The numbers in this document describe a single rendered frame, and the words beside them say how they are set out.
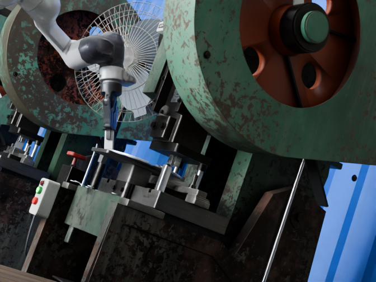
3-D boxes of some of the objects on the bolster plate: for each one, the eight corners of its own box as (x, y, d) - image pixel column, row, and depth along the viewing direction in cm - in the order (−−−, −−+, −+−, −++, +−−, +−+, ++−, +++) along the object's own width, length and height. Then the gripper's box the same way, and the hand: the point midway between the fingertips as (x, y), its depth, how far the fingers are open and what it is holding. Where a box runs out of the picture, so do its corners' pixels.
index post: (157, 190, 229) (167, 163, 230) (153, 189, 231) (163, 161, 233) (164, 193, 230) (174, 165, 232) (159, 192, 233) (169, 165, 234)
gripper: (106, 89, 254) (103, 154, 249) (95, 79, 241) (93, 146, 236) (126, 88, 253) (123, 153, 248) (117, 78, 240) (114, 146, 235)
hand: (109, 140), depth 243 cm, fingers closed
